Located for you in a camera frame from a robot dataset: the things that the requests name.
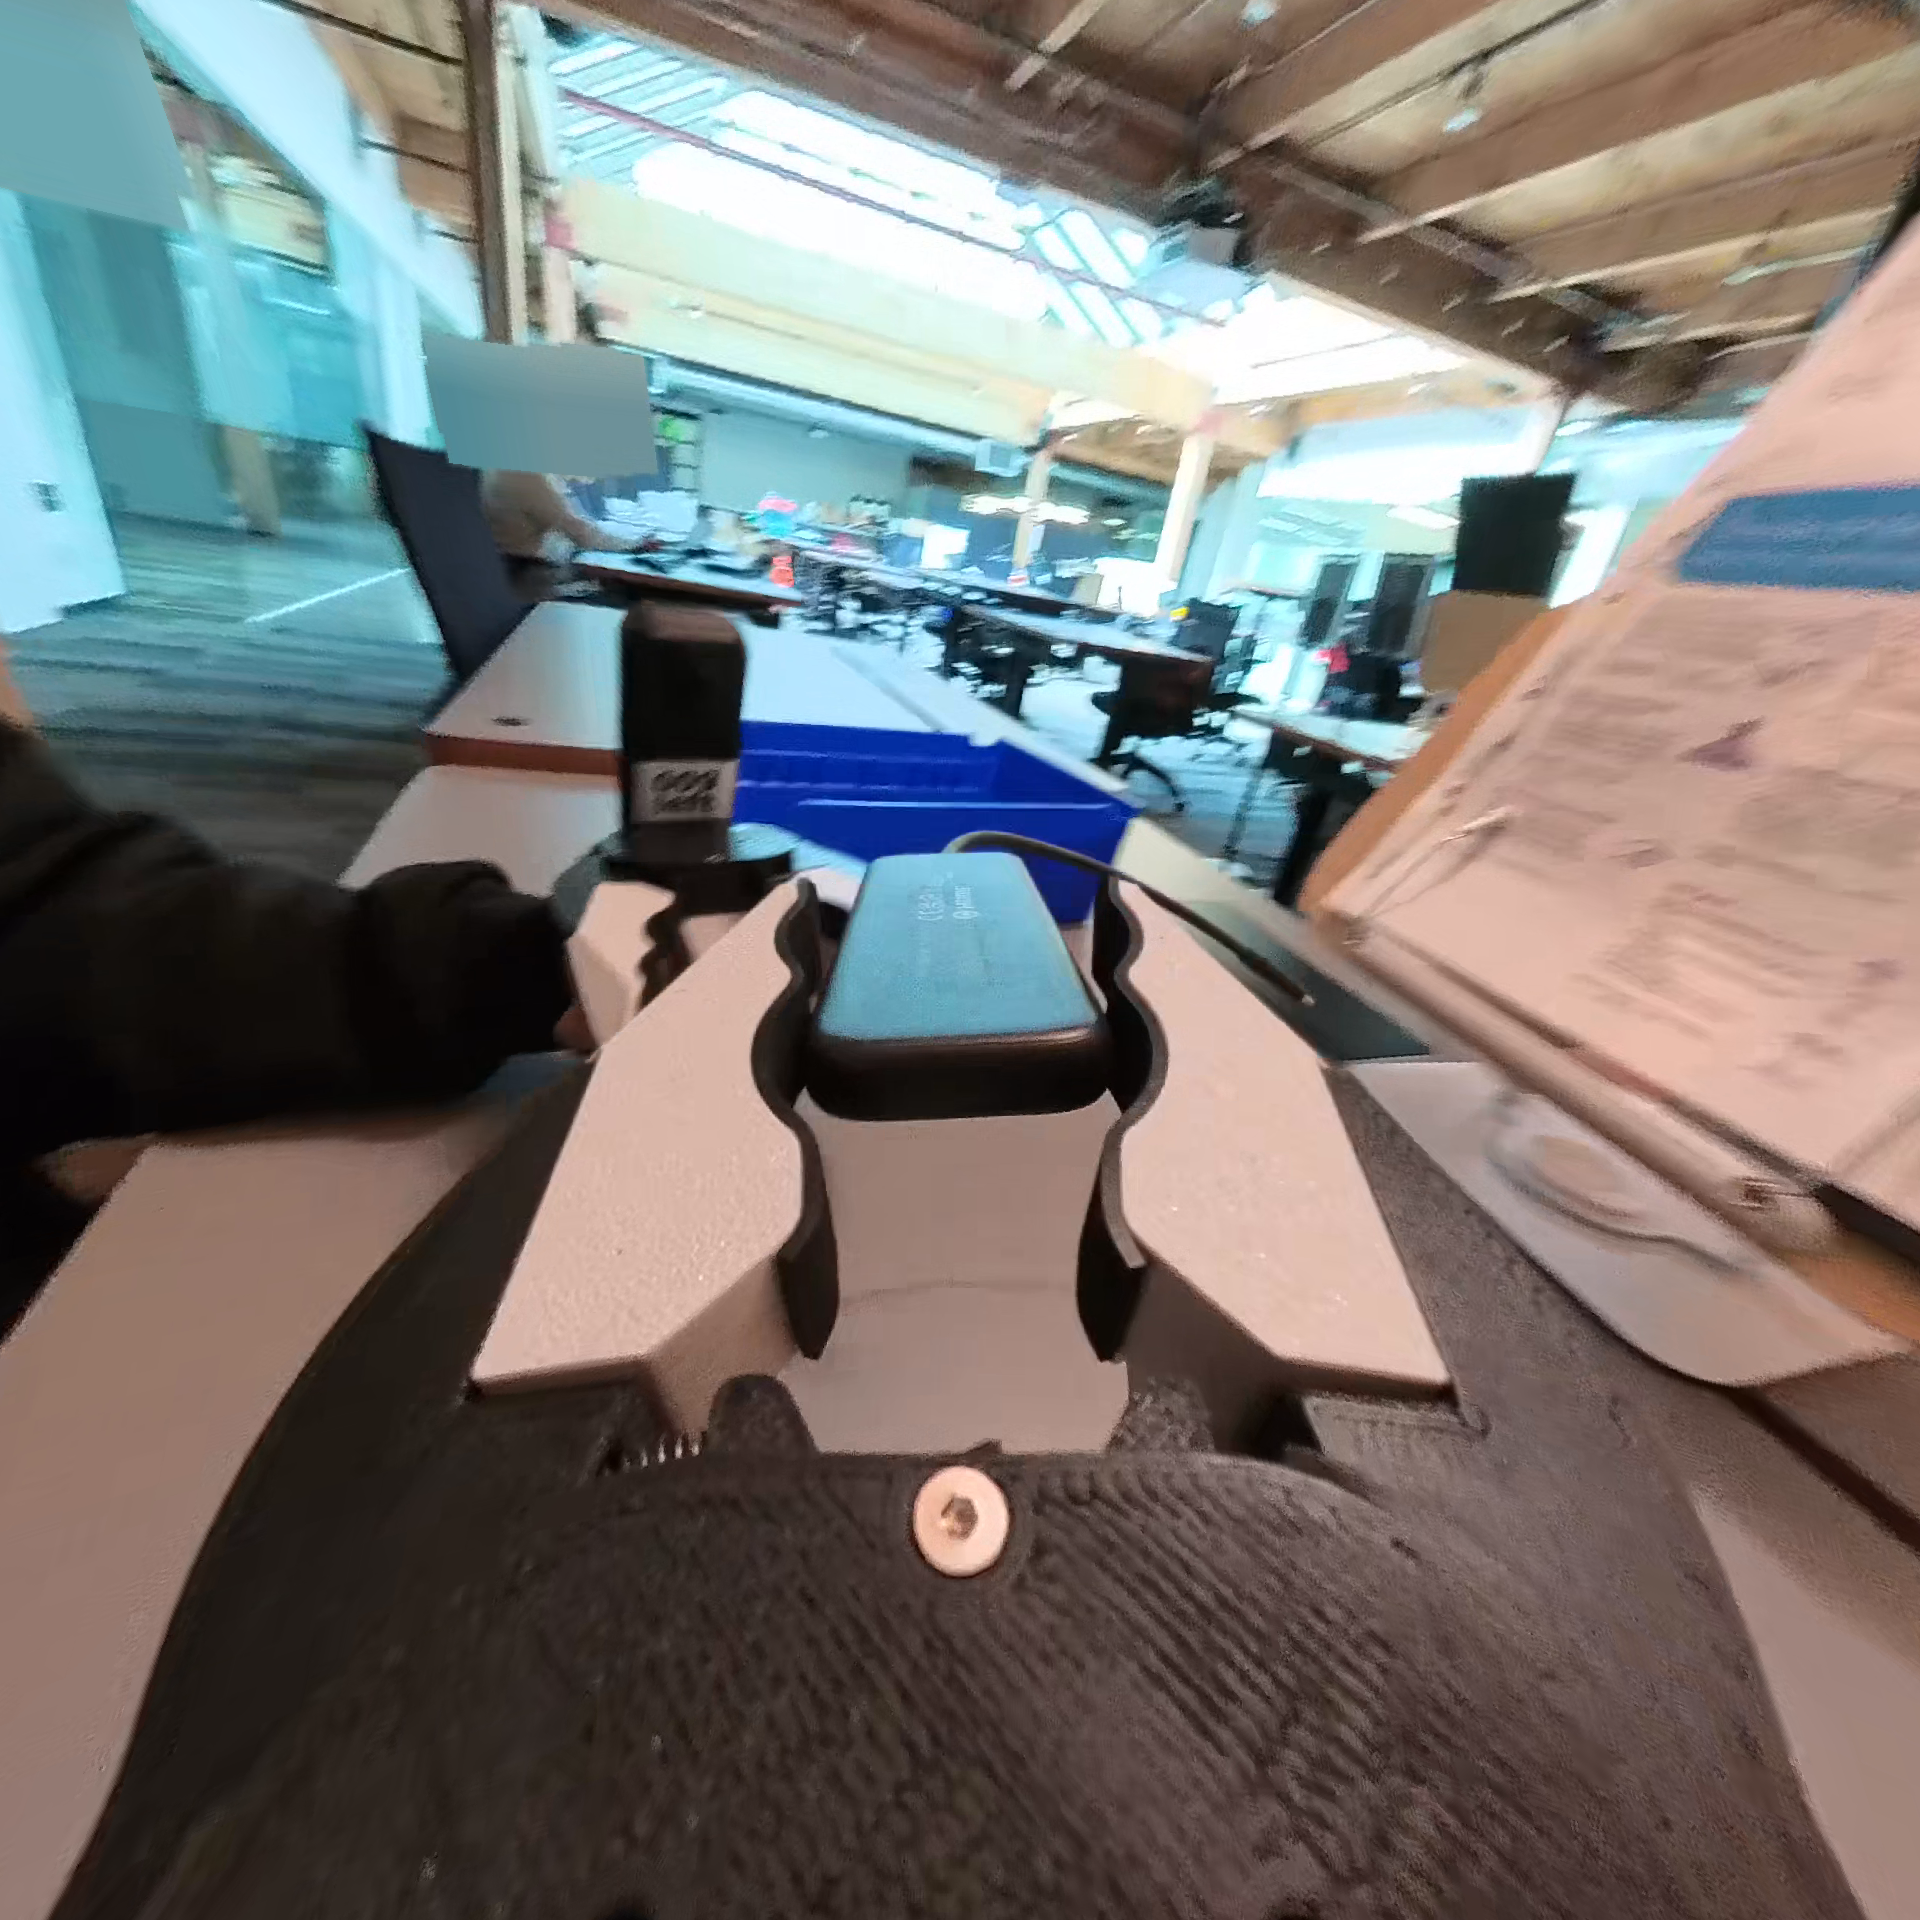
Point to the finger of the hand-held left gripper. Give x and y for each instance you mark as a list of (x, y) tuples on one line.
[(609, 945), (721, 930)]

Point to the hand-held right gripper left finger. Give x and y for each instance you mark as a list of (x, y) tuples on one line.
[(644, 1201)]

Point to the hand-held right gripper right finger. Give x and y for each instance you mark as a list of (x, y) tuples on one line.
[(1276, 1201)]

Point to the blue plastic bin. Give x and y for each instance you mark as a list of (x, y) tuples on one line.
[(900, 797)]

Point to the slim black usb hub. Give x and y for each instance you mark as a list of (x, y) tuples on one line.
[(960, 961)]

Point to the person's left forearm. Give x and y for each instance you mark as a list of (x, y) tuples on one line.
[(270, 974)]

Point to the black high back chair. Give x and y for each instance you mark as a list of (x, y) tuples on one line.
[(442, 556)]

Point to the instruction sheet stand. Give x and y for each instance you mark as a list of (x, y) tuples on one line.
[(1724, 840)]

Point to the ceiling projector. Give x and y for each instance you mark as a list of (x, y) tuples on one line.
[(1208, 240)]

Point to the black monitor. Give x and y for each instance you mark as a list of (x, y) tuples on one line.
[(1515, 533)]

